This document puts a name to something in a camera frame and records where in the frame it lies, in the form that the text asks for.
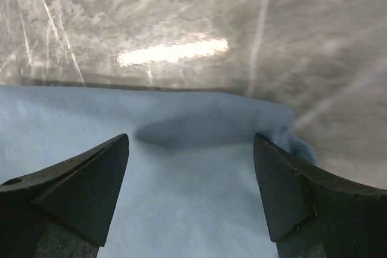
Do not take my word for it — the grey-blue t-shirt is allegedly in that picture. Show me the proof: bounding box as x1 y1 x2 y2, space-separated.
1 86 316 257

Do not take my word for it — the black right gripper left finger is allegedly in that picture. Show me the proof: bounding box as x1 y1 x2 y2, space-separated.
1 134 129 257

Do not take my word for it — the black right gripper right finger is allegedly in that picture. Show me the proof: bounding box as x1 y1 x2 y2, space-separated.
253 134 386 258

